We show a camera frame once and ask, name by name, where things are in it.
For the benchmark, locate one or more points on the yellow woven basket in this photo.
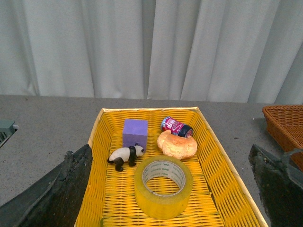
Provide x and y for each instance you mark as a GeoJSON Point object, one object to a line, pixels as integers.
{"type": "Point", "coordinates": [219, 197]}

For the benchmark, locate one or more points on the green grey device edge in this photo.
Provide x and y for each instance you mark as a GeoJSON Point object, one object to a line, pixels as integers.
{"type": "Point", "coordinates": [7, 129]}

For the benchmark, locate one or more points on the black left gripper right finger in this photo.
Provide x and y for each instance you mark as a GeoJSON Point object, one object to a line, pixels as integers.
{"type": "Point", "coordinates": [280, 186]}

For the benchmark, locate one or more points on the toy croissant bread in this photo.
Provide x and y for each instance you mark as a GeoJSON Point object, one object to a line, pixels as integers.
{"type": "Point", "coordinates": [175, 146]}

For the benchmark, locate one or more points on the small pink drink can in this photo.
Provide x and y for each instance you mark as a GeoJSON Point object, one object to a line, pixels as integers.
{"type": "Point", "coordinates": [176, 127]}

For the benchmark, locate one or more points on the purple foam cube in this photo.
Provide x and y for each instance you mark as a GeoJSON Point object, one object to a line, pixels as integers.
{"type": "Point", "coordinates": [135, 132]}

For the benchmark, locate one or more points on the toy panda figurine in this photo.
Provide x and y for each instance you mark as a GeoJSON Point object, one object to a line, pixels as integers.
{"type": "Point", "coordinates": [126, 154]}

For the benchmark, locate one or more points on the yellow packing tape roll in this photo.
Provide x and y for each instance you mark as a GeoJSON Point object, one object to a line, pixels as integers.
{"type": "Point", "coordinates": [157, 205]}

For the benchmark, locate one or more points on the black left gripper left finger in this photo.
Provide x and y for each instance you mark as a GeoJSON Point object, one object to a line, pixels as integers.
{"type": "Point", "coordinates": [55, 199]}

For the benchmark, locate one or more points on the brown wicker basket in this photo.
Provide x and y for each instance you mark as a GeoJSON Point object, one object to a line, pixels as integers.
{"type": "Point", "coordinates": [285, 125]}

